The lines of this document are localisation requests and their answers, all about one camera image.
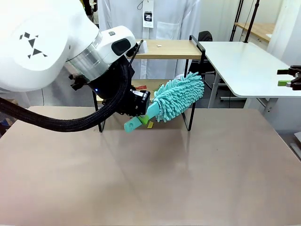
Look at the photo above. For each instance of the teal microfiber duster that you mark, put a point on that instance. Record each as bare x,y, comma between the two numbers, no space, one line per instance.
181,94

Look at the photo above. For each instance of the white lab coat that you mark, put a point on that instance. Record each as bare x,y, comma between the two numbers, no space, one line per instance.
169,18

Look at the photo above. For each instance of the wooden background table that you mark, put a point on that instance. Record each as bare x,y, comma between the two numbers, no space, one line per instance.
263,28

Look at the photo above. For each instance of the folded white paper piece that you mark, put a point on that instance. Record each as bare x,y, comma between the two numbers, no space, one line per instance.
144,47

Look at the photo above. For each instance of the black stand pole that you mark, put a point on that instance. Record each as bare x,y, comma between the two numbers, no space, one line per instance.
252,16

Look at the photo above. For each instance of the two-tier wooden shelf black frame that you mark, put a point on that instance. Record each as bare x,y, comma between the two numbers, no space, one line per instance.
169,49

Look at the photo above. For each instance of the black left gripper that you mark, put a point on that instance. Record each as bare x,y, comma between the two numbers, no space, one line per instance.
138,101

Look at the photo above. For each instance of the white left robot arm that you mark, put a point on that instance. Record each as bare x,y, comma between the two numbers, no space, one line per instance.
35,35

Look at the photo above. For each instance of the red paper scrap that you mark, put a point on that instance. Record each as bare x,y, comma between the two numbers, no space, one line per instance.
141,87

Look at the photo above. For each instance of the black tripod stand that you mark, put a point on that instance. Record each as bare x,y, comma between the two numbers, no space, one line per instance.
235,26

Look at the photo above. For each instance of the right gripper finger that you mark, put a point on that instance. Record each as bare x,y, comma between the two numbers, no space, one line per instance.
282,83
283,71

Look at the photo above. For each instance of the white side table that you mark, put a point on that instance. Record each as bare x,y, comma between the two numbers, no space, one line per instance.
247,66

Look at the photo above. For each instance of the black office chair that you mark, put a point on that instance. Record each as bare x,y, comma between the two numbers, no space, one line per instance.
205,36

